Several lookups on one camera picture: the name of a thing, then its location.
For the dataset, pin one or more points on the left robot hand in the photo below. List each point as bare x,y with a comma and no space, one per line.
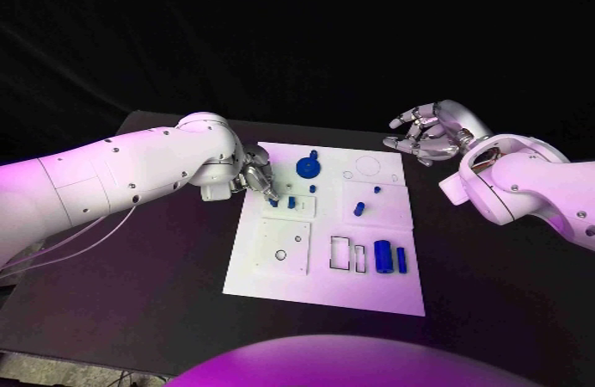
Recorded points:
255,174

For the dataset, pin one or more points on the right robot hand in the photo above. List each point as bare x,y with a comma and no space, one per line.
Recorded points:
445,125

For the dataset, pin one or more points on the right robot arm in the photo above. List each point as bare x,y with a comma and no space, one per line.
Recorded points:
524,187

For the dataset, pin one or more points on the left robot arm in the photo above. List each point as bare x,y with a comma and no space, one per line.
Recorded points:
115,167

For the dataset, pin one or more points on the white task board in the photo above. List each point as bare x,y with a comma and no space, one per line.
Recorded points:
325,283

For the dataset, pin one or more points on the blue gear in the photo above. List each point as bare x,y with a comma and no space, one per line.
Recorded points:
306,167

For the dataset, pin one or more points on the medium blue peg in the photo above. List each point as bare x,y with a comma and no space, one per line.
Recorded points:
358,209

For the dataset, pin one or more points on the large blue cylinder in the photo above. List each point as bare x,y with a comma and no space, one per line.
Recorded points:
383,256

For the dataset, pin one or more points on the thin blue cylinder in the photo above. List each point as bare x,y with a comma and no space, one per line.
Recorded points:
400,260

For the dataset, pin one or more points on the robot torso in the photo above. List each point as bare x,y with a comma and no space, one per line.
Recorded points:
352,364

